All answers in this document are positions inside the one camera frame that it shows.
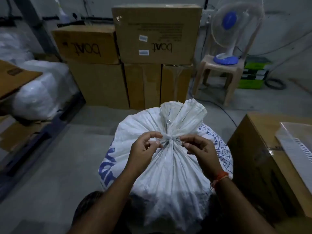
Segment person's right forearm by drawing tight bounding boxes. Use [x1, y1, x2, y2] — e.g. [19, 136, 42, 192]
[211, 175, 279, 234]

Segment white plastic tie string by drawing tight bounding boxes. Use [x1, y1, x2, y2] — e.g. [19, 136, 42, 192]
[149, 134, 186, 147]

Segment person's dark trousers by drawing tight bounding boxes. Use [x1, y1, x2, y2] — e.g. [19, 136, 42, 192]
[72, 191, 133, 234]

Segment beige plastic stool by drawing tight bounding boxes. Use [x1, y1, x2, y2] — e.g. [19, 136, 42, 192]
[192, 54, 246, 107]

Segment crumpled white plastic bag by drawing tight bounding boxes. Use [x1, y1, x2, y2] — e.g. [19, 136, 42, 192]
[0, 30, 35, 65]

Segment taped brown cardboard box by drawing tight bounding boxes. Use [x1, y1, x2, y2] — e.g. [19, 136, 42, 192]
[227, 112, 312, 220]

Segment person's left hand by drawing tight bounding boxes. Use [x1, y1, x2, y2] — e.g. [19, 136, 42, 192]
[125, 131, 164, 177]

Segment clear plastic packet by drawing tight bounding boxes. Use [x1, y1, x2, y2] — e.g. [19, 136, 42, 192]
[275, 122, 312, 196]

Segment person's right hand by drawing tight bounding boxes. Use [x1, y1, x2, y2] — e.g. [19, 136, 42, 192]
[181, 134, 225, 180]

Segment white plastic bag bundle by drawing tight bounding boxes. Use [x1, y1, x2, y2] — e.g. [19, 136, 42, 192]
[12, 60, 79, 120]

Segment person's left forearm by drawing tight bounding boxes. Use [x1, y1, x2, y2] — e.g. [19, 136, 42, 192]
[68, 166, 145, 234]

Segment orange wrist thread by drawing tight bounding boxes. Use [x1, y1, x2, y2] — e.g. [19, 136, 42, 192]
[210, 171, 229, 190]

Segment white and blue table fan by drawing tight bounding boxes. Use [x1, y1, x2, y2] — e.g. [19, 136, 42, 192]
[211, 0, 265, 66]

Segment wide cardboard box black print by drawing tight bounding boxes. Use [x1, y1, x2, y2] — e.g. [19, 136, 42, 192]
[51, 24, 120, 65]

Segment flat cardboard sheet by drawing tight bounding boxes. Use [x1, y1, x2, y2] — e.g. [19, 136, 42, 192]
[0, 60, 43, 101]

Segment large cardboard box white labels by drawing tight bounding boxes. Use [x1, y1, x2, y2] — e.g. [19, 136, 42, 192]
[112, 4, 203, 65]

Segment coiled black cable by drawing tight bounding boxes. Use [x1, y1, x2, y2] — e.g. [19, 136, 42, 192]
[264, 78, 287, 91]

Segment dark metal rack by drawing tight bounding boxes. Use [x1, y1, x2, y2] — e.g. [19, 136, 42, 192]
[0, 0, 86, 200]

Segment green and black box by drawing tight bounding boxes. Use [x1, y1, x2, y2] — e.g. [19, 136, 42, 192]
[237, 57, 271, 90]

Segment black floor cable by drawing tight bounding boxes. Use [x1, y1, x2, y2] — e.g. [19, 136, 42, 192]
[189, 78, 238, 127]

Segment white woven sack blue print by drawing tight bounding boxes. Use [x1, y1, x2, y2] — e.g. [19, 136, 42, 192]
[98, 98, 234, 234]

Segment plain brown cardboard box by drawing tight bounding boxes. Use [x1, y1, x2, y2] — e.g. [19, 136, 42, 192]
[123, 62, 163, 110]
[160, 64, 195, 105]
[66, 60, 130, 110]

